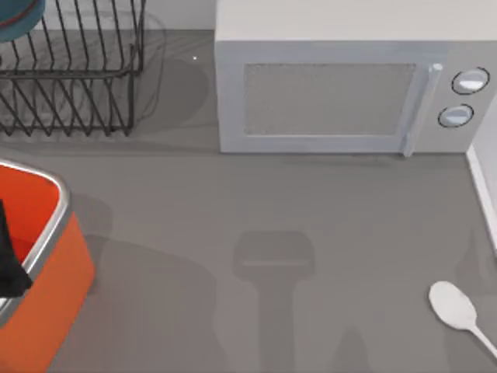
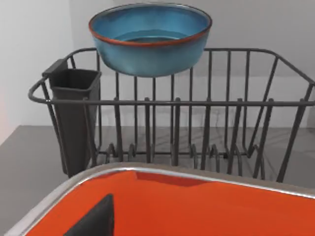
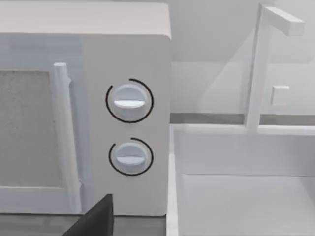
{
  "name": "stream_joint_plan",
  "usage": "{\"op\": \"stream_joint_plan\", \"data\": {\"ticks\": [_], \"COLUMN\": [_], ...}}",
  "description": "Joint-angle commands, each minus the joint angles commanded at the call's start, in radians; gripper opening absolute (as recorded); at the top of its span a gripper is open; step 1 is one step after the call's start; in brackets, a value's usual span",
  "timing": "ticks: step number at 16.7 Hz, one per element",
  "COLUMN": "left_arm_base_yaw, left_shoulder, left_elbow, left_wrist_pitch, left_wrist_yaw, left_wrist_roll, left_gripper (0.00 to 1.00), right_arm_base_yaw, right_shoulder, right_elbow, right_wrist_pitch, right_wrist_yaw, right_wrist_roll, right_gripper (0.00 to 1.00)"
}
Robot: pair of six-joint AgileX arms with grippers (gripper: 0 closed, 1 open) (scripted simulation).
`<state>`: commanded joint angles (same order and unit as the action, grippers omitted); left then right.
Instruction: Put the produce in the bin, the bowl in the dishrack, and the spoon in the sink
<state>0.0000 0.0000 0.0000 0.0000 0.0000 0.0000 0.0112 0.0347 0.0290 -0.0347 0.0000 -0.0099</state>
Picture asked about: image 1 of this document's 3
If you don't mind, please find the microwave oven door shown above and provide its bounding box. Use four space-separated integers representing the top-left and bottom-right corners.
215 40 443 155

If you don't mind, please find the pale microwave oven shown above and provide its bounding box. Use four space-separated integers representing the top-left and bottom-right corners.
214 0 497 159

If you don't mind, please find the orange bin with metal rim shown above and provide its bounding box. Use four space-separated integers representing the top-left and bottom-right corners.
0 159 97 373

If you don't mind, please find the small microwave knob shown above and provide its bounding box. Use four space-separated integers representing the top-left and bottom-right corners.
437 103 474 128

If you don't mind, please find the white spoon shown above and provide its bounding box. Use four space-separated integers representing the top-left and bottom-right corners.
428 280 497 361

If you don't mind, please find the large microwave knob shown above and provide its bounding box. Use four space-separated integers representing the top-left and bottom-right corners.
451 66 491 96

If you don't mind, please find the teal bowl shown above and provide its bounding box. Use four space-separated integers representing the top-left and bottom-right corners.
0 0 47 43

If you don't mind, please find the microwave door handle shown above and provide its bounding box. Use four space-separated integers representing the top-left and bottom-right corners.
402 63 444 159

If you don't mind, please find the black wire dish rack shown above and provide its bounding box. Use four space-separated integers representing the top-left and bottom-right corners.
0 0 148 138

